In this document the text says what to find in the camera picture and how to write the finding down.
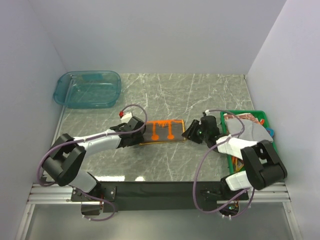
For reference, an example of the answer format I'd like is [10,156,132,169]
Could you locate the teal transparent plastic bin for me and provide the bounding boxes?
[53,70,122,109]

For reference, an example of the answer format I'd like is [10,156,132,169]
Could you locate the brown patterned towel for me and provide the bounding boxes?
[223,113,260,124]

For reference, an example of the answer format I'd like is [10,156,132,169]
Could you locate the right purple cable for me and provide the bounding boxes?
[192,109,256,218]

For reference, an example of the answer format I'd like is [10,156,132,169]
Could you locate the orange and grey towel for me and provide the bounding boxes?
[140,119,186,145]

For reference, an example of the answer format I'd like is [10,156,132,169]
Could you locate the aluminium rail frame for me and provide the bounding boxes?
[16,182,302,240]

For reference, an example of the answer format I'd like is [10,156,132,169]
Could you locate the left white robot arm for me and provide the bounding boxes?
[40,116,146,201]

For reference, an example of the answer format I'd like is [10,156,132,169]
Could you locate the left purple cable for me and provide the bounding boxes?
[36,103,148,222]

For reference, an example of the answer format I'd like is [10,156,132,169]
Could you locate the red and blue cloth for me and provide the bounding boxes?
[259,118,275,138]

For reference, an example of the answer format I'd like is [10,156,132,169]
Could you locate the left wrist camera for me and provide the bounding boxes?
[119,111,134,123]

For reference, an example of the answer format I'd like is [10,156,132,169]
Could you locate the green plastic tray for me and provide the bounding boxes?
[219,109,278,173]

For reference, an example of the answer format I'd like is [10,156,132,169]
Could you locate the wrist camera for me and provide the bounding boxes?
[202,109,212,116]
[119,111,134,123]

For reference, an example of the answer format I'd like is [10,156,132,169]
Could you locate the purple cable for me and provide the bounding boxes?
[36,103,148,222]
[192,109,256,218]

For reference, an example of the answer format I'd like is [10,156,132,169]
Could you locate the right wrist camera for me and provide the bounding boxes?
[202,109,212,116]

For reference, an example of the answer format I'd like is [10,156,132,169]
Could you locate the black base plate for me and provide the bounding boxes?
[71,181,236,216]

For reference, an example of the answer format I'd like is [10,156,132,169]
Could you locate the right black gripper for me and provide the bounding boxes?
[181,119,209,145]

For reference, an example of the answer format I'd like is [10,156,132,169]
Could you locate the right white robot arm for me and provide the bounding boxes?
[182,114,288,200]

